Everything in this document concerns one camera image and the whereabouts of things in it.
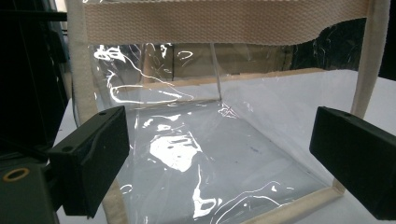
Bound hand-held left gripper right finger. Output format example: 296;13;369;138
308;105;396;221

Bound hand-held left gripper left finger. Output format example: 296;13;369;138
47;105;131;218

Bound clear plastic bag beige trim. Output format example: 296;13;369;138
65;0;391;224

